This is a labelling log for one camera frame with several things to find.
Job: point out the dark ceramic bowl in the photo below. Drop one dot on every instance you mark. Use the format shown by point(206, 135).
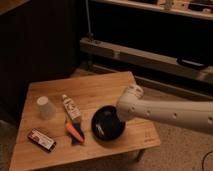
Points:
point(105, 124)

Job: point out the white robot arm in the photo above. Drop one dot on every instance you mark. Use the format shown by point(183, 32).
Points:
point(193, 115)

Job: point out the white tube with label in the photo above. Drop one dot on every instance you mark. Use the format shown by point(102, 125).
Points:
point(71, 109)

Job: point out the metal vertical pole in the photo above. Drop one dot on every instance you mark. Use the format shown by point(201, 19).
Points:
point(90, 34)

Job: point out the wooden low table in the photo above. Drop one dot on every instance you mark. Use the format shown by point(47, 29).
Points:
point(89, 93)

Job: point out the long beige case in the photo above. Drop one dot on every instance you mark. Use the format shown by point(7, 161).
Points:
point(145, 59)

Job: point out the red and black box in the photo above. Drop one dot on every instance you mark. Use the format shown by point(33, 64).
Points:
point(41, 139)

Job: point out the wooden shelf with items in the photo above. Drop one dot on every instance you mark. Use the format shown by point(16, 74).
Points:
point(187, 8)

